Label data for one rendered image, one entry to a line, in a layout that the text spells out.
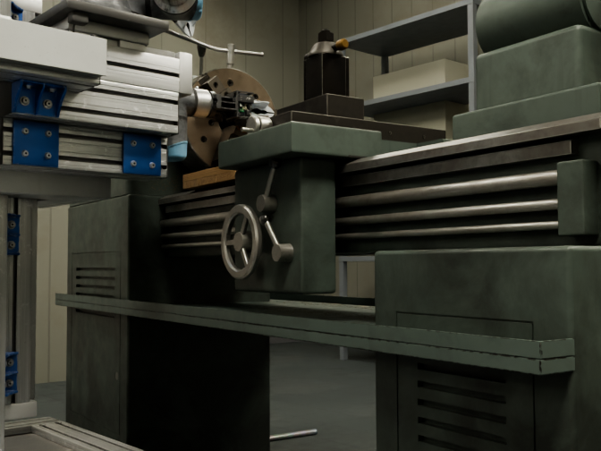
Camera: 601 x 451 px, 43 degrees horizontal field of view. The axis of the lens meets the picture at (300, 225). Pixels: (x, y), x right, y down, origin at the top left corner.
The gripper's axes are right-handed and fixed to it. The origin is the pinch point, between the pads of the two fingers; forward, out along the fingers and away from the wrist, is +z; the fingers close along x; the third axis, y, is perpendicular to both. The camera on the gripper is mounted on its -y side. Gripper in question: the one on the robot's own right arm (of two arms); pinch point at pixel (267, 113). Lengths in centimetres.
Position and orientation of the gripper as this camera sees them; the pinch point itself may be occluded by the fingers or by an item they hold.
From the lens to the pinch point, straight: 217.3
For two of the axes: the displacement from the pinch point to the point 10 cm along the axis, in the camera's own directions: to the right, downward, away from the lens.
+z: 8.4, 0.3, 5.4
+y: 5.4, -0.5, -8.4
